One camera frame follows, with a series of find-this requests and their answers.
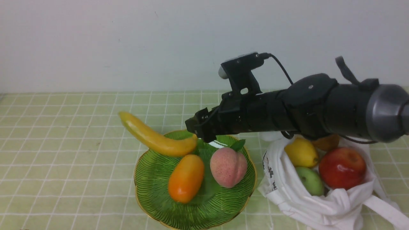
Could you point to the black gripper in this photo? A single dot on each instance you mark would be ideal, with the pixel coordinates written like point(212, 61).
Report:
point(255, 113)

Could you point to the yellow banana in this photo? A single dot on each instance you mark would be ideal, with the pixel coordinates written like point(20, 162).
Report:
point(156, 141)

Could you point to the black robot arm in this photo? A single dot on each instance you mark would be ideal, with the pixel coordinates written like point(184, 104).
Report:
point(313, 107)

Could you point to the brown orange fruit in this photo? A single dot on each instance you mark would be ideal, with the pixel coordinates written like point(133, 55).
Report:
point(327, 143)

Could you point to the white cloth bag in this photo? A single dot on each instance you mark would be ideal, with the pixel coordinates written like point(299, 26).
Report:
point(340, 209)

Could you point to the pink peach with leaf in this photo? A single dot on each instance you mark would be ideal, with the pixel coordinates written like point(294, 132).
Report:
point(228, 165)

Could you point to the orange mango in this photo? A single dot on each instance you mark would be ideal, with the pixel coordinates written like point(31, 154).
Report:
point(186, 179)

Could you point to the green glass plate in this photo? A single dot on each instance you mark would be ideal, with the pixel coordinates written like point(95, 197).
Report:
point(212, 206)

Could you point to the yellow lemon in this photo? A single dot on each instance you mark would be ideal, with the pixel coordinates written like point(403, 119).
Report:
point(301, 152)

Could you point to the green apple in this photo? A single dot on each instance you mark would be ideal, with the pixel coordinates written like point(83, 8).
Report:
point(311, 180)

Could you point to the green checkered tablecloth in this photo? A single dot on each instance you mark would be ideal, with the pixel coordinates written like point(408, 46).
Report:
point(67, 163)

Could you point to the red apple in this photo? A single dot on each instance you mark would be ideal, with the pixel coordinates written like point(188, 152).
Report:
point(342, 168)

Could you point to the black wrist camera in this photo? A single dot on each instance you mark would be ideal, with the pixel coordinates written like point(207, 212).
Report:
point(239, 73)

